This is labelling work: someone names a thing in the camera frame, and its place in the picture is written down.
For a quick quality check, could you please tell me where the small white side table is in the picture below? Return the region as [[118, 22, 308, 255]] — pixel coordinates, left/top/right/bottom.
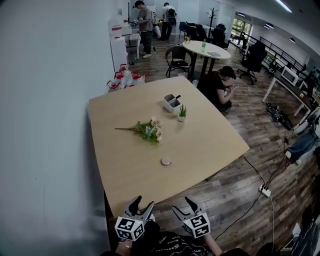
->
[[124, 33, 141, 60]]

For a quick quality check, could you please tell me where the person's black printed shirt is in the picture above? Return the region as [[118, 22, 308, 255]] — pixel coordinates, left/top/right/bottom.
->
[[99, 221, 251, 256]]

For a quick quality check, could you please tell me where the black metal railing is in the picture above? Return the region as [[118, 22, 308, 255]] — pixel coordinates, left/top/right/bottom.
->
[[259, 36, 313, 76]]

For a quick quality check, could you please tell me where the bundle of black cables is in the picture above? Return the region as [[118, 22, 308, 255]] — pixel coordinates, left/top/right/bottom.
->
[[265, 101, 294, 131]]

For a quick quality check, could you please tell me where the large black office chair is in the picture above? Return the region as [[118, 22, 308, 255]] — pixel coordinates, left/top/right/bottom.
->
[[236, 41, 268, 86]]

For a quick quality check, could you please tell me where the black coat rack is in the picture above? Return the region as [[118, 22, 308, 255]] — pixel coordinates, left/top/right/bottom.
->
[[206, 7, 219, 27]]

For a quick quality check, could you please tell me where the white power cable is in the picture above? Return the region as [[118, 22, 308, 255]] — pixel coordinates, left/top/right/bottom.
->
[[268, 196, 275, 246]]

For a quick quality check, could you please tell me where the black marbled round table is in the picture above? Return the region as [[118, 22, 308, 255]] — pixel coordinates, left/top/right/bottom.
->
[[297, 219, 320, 256]]

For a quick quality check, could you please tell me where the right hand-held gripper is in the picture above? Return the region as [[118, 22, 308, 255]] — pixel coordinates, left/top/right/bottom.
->
[[171, 196, 211, 239]]

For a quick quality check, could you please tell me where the ceiling light strip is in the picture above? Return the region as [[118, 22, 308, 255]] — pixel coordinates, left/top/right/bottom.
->
[[274, 0, 293, 14]]

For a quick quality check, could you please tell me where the cluster of red-capped water jugs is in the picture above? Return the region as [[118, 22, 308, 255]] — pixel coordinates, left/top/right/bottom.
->
[[106, 63, 148, 93]]

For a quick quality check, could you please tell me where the person's right forearm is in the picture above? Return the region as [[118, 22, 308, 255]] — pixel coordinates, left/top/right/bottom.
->
[[202, 234, 223, 256]]

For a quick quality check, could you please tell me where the window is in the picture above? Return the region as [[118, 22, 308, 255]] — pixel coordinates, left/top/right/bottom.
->
[[231, 17, 253, 41]]

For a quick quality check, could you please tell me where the light wooden square table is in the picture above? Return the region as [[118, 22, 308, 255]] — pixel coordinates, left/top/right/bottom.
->
[[88, 76, 251, 218]]

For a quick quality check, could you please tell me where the person's left forearm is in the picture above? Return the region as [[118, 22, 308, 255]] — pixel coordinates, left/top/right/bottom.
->
[[114, 239, 133, 256]]

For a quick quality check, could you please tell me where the round white table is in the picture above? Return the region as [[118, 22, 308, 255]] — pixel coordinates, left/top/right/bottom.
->
[[181, 40, 232, 83]]

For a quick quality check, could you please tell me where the white microwave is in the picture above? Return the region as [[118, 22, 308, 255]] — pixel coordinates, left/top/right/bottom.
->
[[280, 66, 300, 87]]

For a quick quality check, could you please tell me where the dark desk with white legs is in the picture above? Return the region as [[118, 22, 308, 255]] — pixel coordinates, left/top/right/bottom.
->
[[261, 72, 313, 117]]

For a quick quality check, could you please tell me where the white pen holder box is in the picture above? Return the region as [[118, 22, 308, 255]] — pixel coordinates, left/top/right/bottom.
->
[[163, 93, 182, 115]]

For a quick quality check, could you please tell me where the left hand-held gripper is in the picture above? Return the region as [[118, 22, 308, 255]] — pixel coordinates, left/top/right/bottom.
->
[[114, 195, 156, 242]]

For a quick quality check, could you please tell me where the black floor cable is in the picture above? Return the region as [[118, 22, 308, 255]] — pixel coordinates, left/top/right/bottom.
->
[[241, 154, 265, 186]]

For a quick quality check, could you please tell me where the white cabinet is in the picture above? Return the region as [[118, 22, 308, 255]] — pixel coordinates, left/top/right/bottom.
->
[[108, 13, 131, 73]]

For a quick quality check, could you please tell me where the artificial flower bouquet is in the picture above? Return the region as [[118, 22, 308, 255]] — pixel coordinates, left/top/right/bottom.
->
[[114, 116, 164, 144]]

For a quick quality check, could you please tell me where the small potted green plant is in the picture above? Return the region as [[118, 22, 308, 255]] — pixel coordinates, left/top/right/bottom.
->
[[177, 104, 188, 123]]

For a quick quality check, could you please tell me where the dark wicker chair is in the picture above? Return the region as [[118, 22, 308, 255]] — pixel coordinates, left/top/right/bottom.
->
[[164, 45, 195, 79]]

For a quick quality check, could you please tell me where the white power strip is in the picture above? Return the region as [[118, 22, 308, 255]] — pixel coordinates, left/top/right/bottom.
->
[[258, 184, 272, 198]]

